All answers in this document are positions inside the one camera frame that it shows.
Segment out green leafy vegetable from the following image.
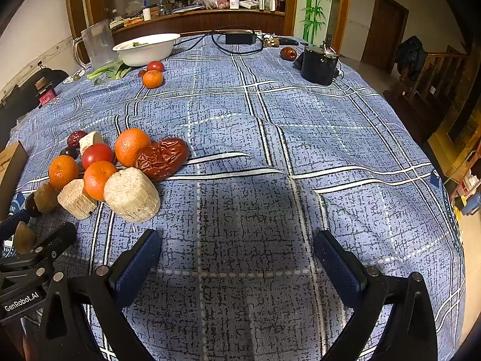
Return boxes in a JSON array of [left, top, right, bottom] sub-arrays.
[[86, 60, 133, 81]]

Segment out white garlic piece centre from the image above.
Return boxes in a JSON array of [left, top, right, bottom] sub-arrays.
[[78, 131, 105, 156]]

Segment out brown wooden door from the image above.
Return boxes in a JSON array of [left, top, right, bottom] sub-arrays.
[[361, 0, 409, 74]]

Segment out black power adapter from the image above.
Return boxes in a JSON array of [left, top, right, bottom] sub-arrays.
[[225, 32, 257, 45]]

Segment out shallow cardboard tray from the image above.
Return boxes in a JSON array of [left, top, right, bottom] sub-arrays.
[[0, 141, 29, 222]]

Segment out large pale ridged chunk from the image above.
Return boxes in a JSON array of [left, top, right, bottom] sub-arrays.
[[103, 168, 161, 222]]

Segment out pink box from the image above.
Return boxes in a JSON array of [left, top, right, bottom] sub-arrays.
[[38, 85, 57, 106]]

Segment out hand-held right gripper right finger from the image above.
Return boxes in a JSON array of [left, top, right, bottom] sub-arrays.
[[313, 230, 440, 361]]

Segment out large wrinkled red date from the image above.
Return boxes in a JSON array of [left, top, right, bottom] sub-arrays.
[[133, 138, 189, 183]]

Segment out orange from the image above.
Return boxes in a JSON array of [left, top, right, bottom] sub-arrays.
[[83, 160, 118, 202], [115, 128, 152, 168], [49, 155, 79, 190], [142, 69, 164, 89]]

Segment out small pale ridged chunk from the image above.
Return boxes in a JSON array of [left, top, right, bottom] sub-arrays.
[[57, 179, 98, 220]]

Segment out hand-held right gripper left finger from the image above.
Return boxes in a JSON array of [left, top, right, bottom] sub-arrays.
[[38, 229, 163, 361]]

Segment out black cable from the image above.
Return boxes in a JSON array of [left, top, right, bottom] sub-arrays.
[[171, 26, 265, 55]]

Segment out wooden railing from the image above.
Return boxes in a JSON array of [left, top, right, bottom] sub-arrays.
[[383, 45, 470, 143]]

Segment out green bamboo painting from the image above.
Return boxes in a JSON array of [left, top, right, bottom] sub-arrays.
[[293, 0, 344, 46]]

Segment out blue plastic bin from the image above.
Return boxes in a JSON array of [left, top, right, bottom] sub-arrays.
[[453, 190, 481, 217]]

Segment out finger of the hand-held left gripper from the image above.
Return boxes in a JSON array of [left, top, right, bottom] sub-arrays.
[[0, 208, 32, 234], [23, 222, 78, 267]]

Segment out black cylindrical device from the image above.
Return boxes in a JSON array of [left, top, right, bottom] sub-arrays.
[[293, 34, 344, 86]]

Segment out dark brown round chestnut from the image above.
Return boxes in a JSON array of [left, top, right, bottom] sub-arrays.
[[24, 197, 42, 218]]

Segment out black sofa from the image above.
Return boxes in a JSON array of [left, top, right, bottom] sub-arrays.
[[0, 66, 70, 140]]

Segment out white enamel bowl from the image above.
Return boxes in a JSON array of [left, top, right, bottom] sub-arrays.
[[112, 33, 181, 67]]

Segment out black jacket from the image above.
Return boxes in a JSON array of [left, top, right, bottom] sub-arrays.
[[396, 35, 429, 79]]

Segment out clear plastic pitcher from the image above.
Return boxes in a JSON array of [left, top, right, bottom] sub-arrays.
[[72, 20, 120, 71]]

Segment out brown-skinned pale chunk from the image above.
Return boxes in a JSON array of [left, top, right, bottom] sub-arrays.
[[14, 221, 37, 255], [34, 182, 61, 214]]

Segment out blue plaid tablecloth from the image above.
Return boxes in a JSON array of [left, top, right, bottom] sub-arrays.
[[8, 34, 467, 361]]

